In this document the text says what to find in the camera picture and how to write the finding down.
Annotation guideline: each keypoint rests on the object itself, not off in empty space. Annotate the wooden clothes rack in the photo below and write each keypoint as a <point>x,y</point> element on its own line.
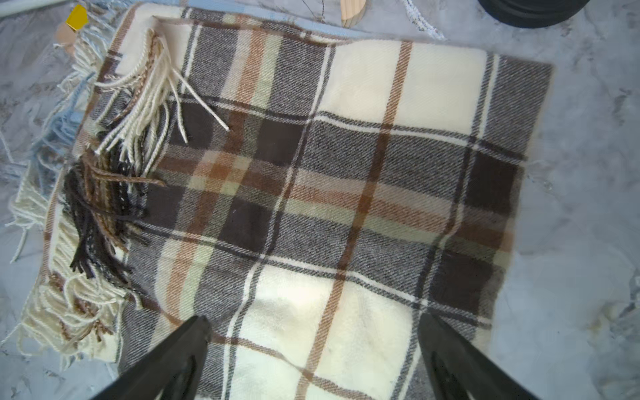
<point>351,11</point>

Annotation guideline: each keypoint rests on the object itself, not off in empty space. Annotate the blue plaid fringed scarf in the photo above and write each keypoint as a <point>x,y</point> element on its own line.
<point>51,149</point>

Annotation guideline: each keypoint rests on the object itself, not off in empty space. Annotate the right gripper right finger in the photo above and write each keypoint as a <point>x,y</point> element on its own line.
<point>457,370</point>

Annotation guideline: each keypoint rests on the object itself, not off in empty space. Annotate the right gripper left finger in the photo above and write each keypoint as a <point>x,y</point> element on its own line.
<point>172,370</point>

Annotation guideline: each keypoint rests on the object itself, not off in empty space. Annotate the black microphone on stand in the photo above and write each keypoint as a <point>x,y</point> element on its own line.
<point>532,13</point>

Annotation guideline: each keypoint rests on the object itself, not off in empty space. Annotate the yellow and wood block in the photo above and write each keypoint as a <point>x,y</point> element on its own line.
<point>68,31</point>

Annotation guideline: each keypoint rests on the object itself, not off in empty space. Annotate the brown plaid fringed scarf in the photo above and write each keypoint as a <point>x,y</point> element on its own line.
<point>311,194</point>

